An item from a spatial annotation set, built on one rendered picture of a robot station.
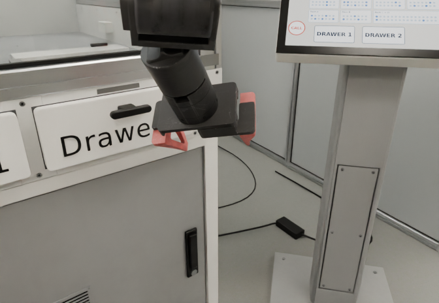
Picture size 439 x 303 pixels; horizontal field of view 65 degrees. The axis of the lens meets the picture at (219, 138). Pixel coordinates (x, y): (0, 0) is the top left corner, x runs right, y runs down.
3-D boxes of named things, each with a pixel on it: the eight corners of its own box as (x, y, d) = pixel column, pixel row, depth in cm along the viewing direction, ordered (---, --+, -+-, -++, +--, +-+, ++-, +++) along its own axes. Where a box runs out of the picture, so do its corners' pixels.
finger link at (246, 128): (217, 125, 54) (199, 88, 46) (262, 121, 52) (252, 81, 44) (215, 164, 50) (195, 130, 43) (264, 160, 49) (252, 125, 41)
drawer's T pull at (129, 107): (152, 111, 62) (151, 104, 62) (112, 120, 58) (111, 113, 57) (144, 107, 65) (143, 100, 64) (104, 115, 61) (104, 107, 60)
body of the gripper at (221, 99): (168, 99, 48) (146, 63, 42) (239, 90, 46) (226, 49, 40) (162, 138, 45) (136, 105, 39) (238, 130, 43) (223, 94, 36)
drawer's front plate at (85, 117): (193, 133, 74) (191, 83, 69) (48, 172, 58) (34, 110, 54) (189, 130, 75) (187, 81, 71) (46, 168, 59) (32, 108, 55)
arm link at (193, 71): (133, 66, 34) (189, 53, 32) (138, 19, 37) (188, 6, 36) (161, 107, 39) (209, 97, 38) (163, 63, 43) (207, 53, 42)
